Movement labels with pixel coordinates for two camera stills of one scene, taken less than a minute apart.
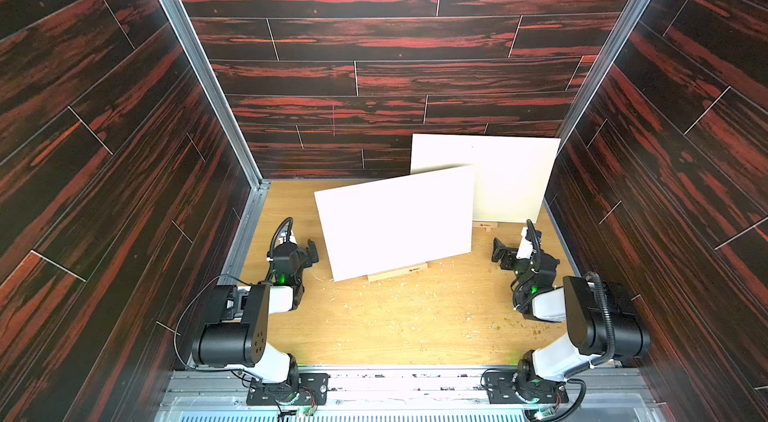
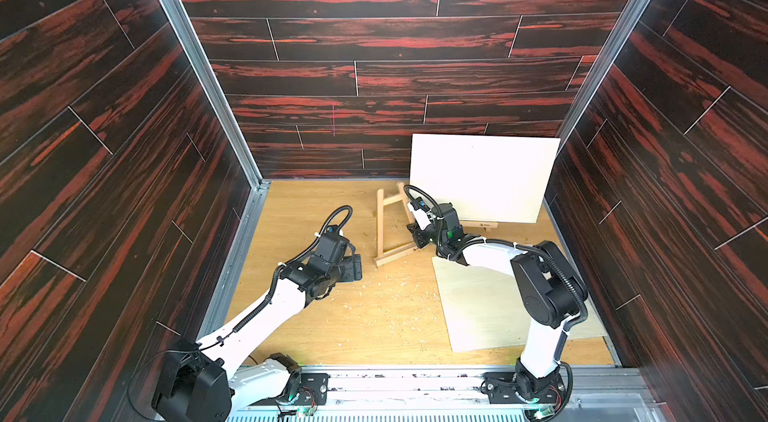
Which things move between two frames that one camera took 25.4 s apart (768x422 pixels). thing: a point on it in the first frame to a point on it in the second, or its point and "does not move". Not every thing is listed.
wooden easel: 396,272 to 385,257
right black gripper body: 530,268 to 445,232
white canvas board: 511,175 does not move
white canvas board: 379,226 to 484,309
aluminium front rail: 202,395 does not move
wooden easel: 487,225 does not move
